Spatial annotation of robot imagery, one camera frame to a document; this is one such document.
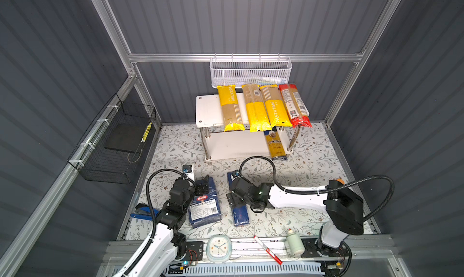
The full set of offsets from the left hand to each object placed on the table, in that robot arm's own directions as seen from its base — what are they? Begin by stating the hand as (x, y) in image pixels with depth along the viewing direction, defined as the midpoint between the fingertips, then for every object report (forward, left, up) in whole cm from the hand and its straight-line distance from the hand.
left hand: (198, 175), depth 81 cm
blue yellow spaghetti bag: (+15, -41, -4) cm, 44 cm away
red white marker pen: (-32, -32, -12) cm, 47 cm away
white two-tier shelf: (+23, -10, -7) cm, 26 cm away
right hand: (-7, -17, -8) cm, 20 cm away
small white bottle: (-29, -39, -6) cm, 49 cm away
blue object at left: (-8, +29, -18) cm, 35 cm away
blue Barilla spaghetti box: (-15, -19, -10) cm, 26 cm away
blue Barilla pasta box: (-13, -3, -6) cm, 15 cm away
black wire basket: (+5, +34, +15) cm, 37 cm away
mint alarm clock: (-27, -9, -11) cm, 31 cm away
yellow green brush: (+16, +22, +14) cm, 30 cm away
